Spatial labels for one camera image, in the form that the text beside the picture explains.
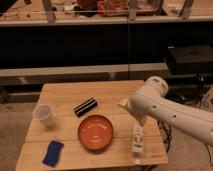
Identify orange tan gripper finger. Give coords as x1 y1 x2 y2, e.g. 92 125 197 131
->
118 98 130 110

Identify orange ceramic bowl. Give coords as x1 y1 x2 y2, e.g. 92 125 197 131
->
78 115 114 151

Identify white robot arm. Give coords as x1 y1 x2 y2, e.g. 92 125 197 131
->
119 76 213 146

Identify black striped box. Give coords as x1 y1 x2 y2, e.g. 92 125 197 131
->
73 98 98 117

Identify wooden folding table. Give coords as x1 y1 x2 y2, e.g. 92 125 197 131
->
15 79 170 171

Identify black box on shelf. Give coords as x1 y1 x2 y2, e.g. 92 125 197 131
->
165 45 213 75

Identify clear plastic cup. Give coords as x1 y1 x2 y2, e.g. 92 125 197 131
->
33 104 54 127

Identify blue sponge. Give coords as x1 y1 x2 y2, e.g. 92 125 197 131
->
42 141 64 167

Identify orange object on shelf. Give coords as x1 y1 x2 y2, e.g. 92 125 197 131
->
97 0 128 17

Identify black cables on floor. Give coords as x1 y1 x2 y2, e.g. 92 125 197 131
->
156 119 174 154

